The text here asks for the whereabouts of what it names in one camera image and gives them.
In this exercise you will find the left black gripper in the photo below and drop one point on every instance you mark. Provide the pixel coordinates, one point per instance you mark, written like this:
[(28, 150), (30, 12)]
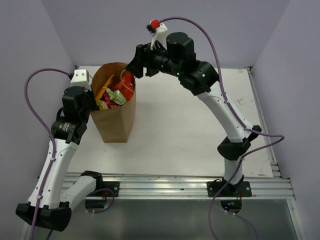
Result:
[(94, 104)]

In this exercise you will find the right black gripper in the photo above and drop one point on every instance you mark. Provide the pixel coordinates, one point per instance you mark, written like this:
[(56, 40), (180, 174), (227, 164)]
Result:
[(143, 58)]

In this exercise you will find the cassava chips bag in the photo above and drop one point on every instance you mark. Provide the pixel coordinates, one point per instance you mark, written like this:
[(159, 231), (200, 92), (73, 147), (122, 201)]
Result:
[(126, 85)]

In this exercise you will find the orange Kettle chips bag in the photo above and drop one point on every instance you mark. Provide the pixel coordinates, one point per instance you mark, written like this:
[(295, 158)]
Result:
[(103, 89)]

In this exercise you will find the colourful fruit candy packet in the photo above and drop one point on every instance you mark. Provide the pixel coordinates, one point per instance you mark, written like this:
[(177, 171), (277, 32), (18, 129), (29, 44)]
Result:
[(103, 105)]

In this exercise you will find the small green candy packet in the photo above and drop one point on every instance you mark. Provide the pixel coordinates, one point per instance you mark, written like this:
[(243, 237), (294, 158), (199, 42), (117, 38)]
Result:
[(116, 96)]

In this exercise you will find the brown paper bag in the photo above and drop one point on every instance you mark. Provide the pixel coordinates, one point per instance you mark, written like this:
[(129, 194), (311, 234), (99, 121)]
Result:
[(114, 124)]

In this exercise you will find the pink silver chips bag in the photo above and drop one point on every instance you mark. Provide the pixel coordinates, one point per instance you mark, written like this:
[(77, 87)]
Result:
[(107, 98)]

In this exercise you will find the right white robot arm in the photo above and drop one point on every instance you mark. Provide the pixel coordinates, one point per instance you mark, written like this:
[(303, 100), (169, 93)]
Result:
[(178, 59)]

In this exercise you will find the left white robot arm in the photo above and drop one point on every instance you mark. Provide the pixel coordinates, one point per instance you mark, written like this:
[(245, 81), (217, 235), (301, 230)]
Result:
[(48, 206)]

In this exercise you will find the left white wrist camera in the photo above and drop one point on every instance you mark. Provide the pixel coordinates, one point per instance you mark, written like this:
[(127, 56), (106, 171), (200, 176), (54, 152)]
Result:
[(81, 79)]

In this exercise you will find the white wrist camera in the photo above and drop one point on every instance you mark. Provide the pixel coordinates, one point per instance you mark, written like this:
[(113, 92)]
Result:
[(81, 79), (158, 32)]

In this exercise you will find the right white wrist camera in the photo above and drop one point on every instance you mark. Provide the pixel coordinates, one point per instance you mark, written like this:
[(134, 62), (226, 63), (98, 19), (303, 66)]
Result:
[(158, 32)]

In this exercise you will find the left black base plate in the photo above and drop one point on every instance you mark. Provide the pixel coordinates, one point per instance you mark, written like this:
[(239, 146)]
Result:
[(103, 189)]

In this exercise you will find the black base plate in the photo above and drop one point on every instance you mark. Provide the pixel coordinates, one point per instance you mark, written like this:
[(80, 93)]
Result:
[(103, 189), (228, 188)]

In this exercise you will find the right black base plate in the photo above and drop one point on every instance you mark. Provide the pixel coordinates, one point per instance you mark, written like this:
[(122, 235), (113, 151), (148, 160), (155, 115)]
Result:
[(228, 188)]

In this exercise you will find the aluminium extrusion rail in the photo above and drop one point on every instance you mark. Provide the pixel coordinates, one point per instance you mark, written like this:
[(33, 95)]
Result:
[(170, 187)]

